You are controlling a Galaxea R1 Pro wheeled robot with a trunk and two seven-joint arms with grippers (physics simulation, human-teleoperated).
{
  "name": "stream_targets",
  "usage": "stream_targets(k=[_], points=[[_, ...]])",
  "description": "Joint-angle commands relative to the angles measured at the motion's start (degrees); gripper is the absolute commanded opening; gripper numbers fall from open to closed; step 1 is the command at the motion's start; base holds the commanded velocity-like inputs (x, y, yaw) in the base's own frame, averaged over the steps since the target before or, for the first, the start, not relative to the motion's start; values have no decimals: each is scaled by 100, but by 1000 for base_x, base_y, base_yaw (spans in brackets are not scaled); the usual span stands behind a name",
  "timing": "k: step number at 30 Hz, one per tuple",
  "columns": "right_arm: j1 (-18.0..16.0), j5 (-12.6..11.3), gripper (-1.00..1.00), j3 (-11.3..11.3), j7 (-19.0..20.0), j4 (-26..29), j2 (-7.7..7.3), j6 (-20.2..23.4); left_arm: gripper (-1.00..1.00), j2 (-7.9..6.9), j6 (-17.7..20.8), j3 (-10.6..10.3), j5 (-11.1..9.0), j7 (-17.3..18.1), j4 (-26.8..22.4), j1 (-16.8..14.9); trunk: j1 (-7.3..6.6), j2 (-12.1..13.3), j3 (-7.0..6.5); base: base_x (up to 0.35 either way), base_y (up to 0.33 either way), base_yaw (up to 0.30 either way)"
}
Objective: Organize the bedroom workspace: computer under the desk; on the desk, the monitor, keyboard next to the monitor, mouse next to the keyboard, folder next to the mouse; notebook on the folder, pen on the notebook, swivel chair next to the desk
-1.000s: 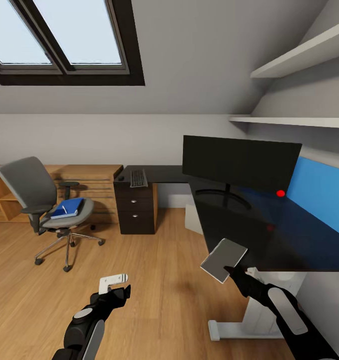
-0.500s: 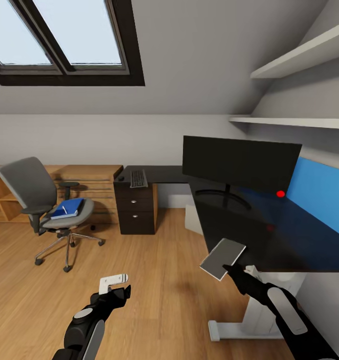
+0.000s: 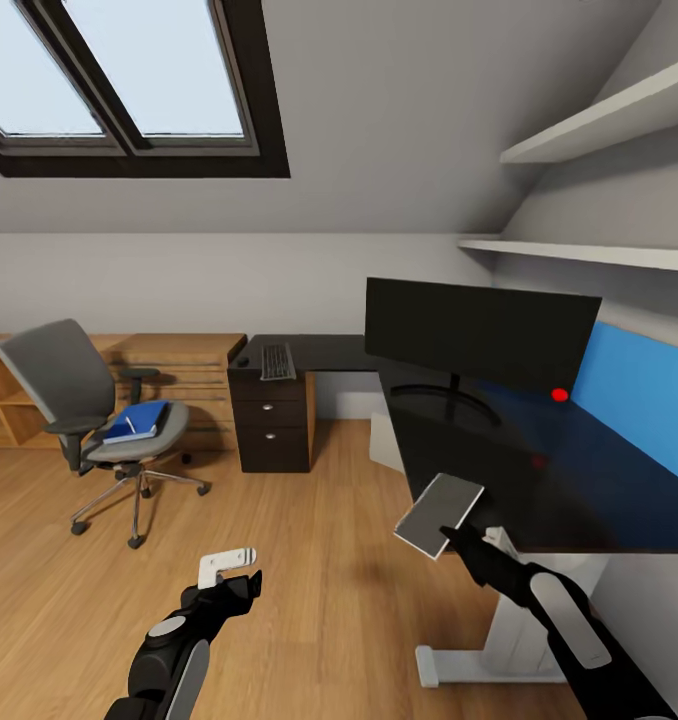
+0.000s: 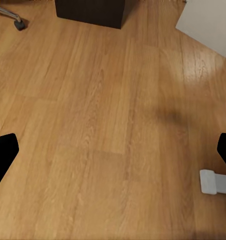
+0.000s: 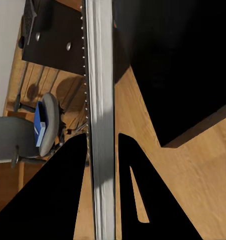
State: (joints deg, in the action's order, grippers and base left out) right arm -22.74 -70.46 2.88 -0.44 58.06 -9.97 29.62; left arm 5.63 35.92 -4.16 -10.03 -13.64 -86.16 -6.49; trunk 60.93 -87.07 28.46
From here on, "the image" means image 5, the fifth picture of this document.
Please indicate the folder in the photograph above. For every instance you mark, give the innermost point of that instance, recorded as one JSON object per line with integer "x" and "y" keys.
{"x": 39, "y": 124}

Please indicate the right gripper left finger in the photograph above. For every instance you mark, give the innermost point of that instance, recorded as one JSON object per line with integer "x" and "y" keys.
{"x": 46, "y": 207}

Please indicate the swivel chair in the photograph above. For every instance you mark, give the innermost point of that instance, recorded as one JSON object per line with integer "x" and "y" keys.
{"x": 17, "y": 135}

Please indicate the keyboard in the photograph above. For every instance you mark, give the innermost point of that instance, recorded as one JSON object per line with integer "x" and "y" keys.
{"x": 29, "y": 18}

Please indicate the notebook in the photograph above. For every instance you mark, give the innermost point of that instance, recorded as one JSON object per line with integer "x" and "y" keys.
{"x": 98, "y": 28}

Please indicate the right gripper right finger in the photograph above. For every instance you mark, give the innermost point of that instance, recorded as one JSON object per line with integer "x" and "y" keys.
{"x": 167, "y": 220}

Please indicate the desk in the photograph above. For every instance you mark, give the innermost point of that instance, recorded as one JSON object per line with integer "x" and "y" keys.
{"x": 177, "y": 51}

